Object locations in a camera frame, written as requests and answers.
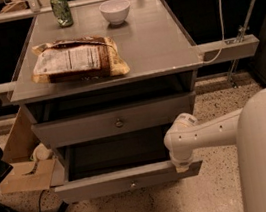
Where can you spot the white round object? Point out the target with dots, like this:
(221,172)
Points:
(41,153)

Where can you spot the grey top drawer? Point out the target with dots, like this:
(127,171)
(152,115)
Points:
(115,121)

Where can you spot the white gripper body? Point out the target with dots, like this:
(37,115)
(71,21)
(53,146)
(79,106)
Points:
(182,163)

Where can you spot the white bowl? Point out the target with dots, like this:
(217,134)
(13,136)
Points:
(115,11)

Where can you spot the grey drawer cabinet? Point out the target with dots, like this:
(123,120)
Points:
(162,64)

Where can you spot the cardboard box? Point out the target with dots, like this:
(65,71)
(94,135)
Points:
(28,175)

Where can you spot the brown chip bag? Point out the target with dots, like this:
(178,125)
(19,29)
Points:
(77,59)

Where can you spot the grey drawer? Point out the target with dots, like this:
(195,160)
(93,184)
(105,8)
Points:
(115,121)
(116,164)

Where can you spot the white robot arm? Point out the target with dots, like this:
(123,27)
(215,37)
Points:
(245,128)

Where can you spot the green soda can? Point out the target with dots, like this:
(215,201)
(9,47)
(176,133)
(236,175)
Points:
(62,12)

